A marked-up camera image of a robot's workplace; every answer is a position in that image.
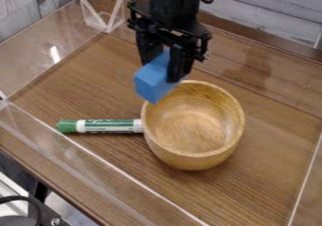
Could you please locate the clear acrylic tray wall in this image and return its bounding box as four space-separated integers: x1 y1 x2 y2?
0 0 322 226

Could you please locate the blue foam block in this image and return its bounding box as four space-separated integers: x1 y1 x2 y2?
133 50 180 104

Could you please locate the green white marker pen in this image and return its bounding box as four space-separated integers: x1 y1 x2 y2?
56 119 143 133

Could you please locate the black cable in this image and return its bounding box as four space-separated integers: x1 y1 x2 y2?
0 195 42 226

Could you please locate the brown wooden bowl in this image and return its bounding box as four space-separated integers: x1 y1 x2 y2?
140 80 245 170

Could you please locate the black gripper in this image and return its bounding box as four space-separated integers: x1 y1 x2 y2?
127 0 212 83

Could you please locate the black table leg bracket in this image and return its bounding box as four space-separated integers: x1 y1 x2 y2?
28 182 72 226

